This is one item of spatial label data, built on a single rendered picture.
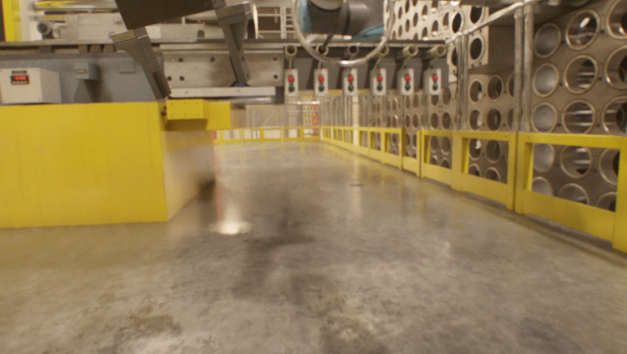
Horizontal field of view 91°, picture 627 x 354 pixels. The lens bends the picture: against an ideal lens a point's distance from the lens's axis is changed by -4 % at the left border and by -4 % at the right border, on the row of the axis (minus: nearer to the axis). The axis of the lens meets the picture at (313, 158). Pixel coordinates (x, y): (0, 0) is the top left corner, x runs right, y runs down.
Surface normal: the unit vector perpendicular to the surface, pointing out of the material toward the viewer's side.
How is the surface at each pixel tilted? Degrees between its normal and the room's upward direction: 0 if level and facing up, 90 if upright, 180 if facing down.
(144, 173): 90
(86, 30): 90
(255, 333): 0
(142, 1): 114
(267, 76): 90
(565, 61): 90
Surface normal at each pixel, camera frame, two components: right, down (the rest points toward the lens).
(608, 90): -0.99, 0.04
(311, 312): -0.03, -0.99
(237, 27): -0.10, 0.50
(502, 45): 0.11, 0.11
